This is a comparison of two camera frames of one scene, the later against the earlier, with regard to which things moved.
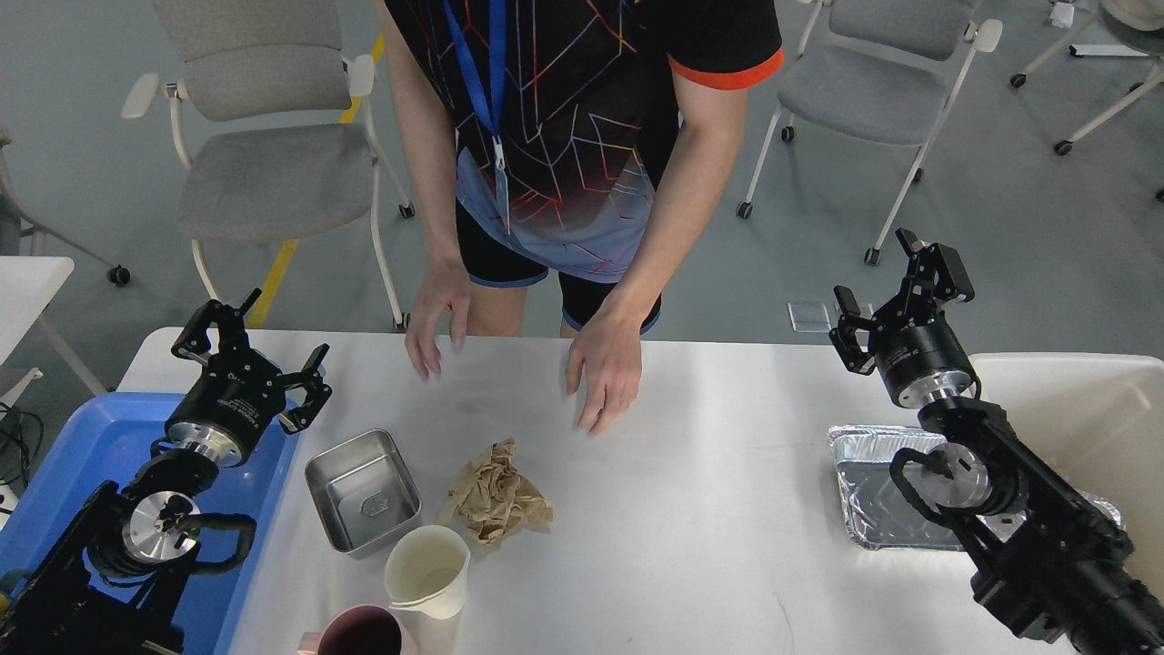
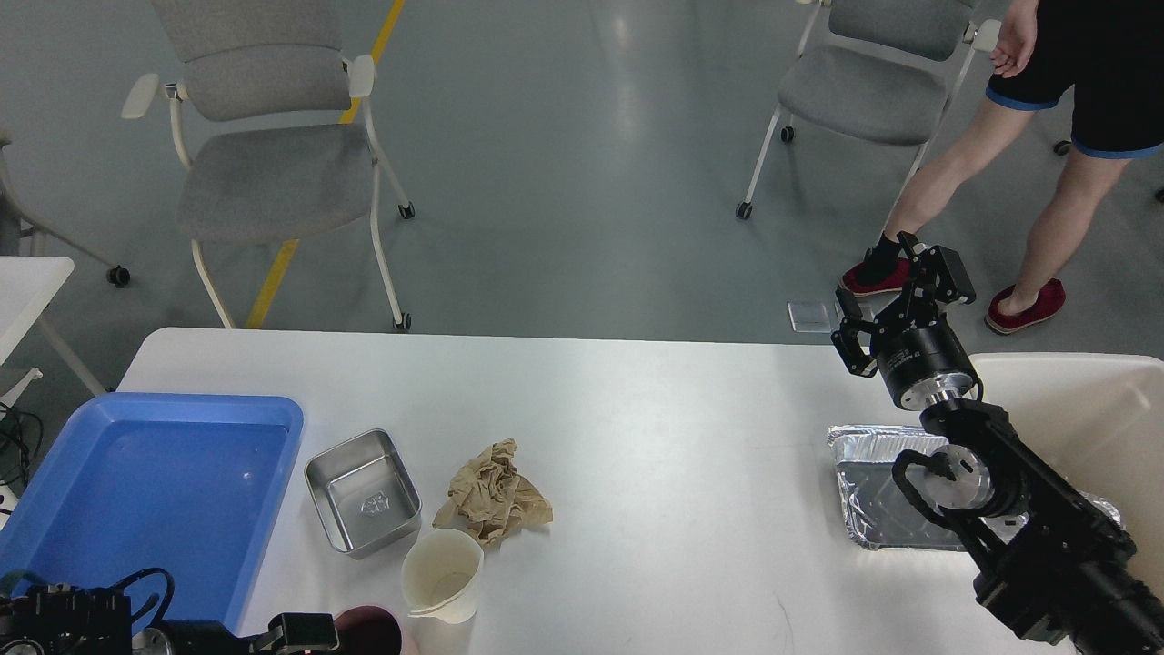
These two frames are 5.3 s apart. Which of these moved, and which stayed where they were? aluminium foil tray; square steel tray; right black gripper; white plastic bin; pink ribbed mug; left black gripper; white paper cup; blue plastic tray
Moved: white paper cup; left black gripper
Stayed: blue plastic tray; right black gripper; white plastic bin; aluminium foil tray; pink ribbed mug; square steel tray
